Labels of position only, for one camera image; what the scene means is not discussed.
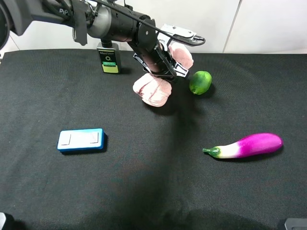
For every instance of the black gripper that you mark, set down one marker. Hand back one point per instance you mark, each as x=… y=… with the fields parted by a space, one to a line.
x=158 y=62

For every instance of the pink towel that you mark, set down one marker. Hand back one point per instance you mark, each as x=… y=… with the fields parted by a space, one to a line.
x=155 y=91

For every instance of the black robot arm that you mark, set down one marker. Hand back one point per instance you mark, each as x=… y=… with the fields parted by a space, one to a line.
x=107 y=21

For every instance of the green lime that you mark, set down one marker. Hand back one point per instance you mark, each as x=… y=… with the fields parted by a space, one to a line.
x=200 y=82

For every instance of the black pump bottle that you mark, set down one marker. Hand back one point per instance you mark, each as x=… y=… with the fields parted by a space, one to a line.
x=109 y=56

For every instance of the purple toy eggplant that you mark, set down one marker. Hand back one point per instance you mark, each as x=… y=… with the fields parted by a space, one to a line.
x=256 y=144

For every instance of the black tablecloth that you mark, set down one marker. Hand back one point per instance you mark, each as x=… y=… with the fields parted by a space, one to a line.
x=151 y=173

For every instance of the blue whiteboard eraser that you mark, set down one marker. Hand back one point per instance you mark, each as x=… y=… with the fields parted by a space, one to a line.
x=81 y=139

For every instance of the grey base corner right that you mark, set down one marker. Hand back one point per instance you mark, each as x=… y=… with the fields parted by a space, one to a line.
x=296 y=224

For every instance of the grey base corner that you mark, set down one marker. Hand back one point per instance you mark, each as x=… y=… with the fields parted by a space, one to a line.
x=296 y=224
x=2 y=220

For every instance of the grey base corner left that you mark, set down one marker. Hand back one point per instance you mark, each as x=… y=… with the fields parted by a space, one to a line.
x=2 y=220

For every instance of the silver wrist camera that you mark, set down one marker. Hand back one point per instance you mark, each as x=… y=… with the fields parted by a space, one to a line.
x=179 y=31

